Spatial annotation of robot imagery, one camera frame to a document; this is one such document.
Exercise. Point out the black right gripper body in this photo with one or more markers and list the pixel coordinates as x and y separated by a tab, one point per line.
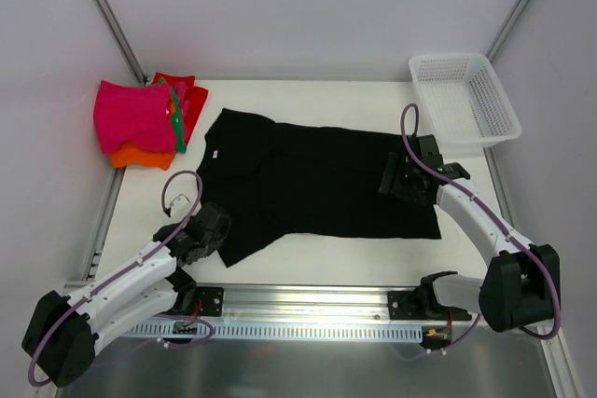
389	174

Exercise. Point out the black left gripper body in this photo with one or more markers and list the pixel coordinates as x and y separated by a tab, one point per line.
216	223

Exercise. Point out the black t shirt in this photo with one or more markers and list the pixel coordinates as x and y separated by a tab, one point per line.
275	179

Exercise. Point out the white plastic basket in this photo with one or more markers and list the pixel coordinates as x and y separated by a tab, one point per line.
464	100

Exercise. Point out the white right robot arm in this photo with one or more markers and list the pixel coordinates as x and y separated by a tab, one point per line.
521	285

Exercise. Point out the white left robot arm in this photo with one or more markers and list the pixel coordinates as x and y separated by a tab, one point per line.
67	332

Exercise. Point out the orange folded t shirt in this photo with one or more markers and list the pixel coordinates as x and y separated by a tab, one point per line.
140	158

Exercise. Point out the red folded t shirt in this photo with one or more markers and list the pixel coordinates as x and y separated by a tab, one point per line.
191	97

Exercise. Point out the magenta folded t shirt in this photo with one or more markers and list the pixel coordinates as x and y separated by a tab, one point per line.
129	115

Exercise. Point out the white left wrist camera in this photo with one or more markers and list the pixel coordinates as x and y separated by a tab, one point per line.
178	206

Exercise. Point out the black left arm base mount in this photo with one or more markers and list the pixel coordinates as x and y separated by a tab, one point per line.
200	300

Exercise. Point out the aluminium front rail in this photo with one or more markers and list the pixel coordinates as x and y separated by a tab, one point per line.
301	304

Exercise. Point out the white slotted cable duct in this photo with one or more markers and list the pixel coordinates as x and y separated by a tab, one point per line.
393	333

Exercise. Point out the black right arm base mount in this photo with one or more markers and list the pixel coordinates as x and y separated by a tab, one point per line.
420	303

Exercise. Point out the right aluminium corner post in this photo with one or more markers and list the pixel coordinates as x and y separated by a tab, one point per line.
507	29

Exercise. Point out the aluminium corner post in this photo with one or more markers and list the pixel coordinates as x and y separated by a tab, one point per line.
119	37
507	29

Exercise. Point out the left aluminium corner post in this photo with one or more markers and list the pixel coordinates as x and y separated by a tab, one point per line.
119	37

